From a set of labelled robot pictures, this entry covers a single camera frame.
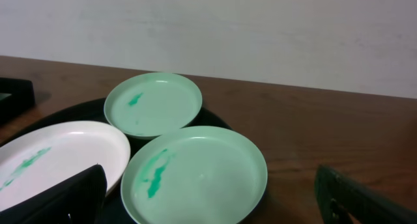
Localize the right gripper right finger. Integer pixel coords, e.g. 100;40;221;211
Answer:
314;165;416;224

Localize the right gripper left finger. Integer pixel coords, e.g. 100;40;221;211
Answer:
1;165;107;224

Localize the white plate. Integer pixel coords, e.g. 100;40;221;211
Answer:
1;121;131;210

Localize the green plate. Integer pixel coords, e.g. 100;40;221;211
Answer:
121;126;268;223
104;72;203;139

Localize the black rectangular soap tray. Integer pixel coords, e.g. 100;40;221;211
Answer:
1;77;35;124

